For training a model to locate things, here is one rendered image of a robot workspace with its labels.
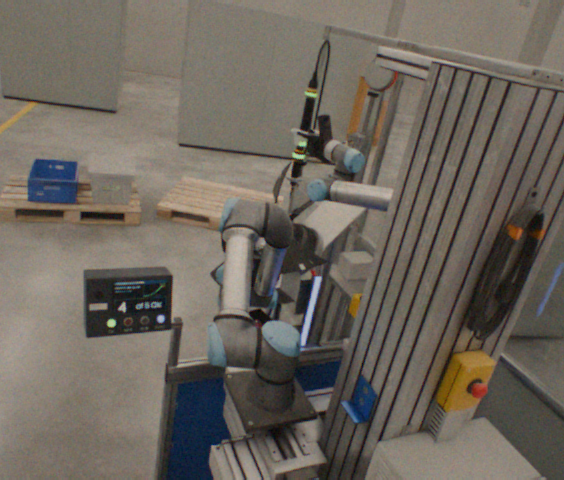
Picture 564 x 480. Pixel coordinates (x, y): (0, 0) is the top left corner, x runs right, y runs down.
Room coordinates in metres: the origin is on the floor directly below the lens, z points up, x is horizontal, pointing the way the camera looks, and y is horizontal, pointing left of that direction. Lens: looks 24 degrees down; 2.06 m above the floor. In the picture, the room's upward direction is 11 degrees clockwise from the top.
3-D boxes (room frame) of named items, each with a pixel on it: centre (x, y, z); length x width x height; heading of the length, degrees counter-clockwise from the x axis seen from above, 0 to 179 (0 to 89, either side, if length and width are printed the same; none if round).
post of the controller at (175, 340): (1.39, 0.30, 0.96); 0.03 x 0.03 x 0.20; 28
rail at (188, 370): (1.60, -0.08, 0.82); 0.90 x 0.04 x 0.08; 118
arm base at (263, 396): (1.14, -0.06, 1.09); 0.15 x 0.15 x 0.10
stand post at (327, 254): (2.24, -0.23, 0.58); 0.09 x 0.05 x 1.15; 28
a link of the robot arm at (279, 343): (1.14, -0.05, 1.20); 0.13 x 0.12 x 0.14; 100
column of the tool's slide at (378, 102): (2.61, -0.32, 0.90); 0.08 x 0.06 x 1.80; 63
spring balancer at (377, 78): (2.61, -0.32, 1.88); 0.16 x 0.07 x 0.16; 63
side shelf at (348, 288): (2.33, -0.43, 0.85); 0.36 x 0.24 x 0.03; 28
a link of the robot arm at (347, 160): (1.74, -0.18, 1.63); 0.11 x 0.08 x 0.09; 38
